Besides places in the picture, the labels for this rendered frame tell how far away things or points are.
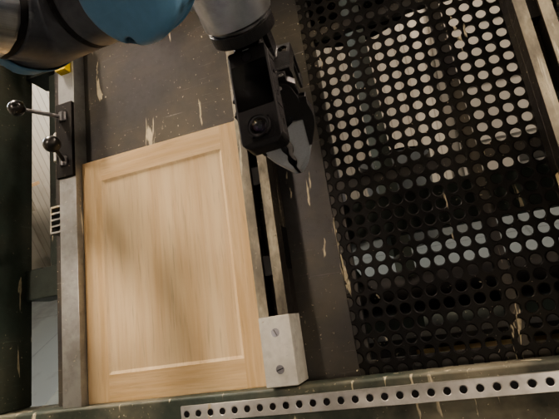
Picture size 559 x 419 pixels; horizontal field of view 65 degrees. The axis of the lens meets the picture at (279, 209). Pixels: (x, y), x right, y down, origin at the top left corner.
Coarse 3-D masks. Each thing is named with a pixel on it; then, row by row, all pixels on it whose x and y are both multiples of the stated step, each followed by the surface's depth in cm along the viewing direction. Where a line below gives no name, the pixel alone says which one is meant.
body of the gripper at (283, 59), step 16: (272, 16) 46; (256, 32) 45; (224, 48) 46; (240, 48) 48; (272, 48) 51; (288, 48) 53; (288, 64) 50; (288, 80) 49; (288, 96) 50; (288, 112) 51
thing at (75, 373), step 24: (72, 72) 115; (72, 96) 114; (72, 192) 107; (72, 216) 106; (72, 240) 104; (72, 264) 103; (72, 288) 102; (72, 312) 100; (72, 336) 99; (72, 360) 98; (72, 384) 97
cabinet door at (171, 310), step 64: (128, 192) 105; (192, 192) 100; (128, 256) 102; (192, 256) 96; (128, 320) 98; (192, 320) 93; (256, 320) 89; (128, 384) 95; (192, 384) 90; (256, 384) 86
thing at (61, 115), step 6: (12, 102) 103; (18, 102) 104; (12, 108) 103; (18, 108) 104; (24, 108) 105; (12, 114) 104; (18, 114) 104; (42, 114) 108; (48, 114) 109; (54, 114) 110; (60, 114) 111; (66, 114) 111; (60, 120) 111; (66, 120) 111
